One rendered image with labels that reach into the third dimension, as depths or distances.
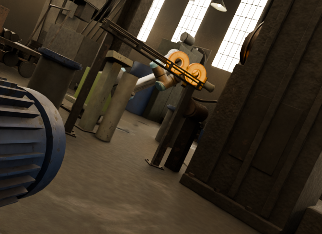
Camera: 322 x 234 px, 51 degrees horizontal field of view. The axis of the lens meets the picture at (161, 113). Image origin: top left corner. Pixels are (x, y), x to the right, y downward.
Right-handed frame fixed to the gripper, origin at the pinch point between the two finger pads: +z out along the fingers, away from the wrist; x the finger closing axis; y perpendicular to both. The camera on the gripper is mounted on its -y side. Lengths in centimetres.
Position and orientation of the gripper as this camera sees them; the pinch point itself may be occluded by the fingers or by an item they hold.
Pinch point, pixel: (196, 71)
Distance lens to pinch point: 242.2
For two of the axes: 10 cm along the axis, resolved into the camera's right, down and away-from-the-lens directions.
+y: 3.0, -9.2, 2.5
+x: 8.5, 3.8, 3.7
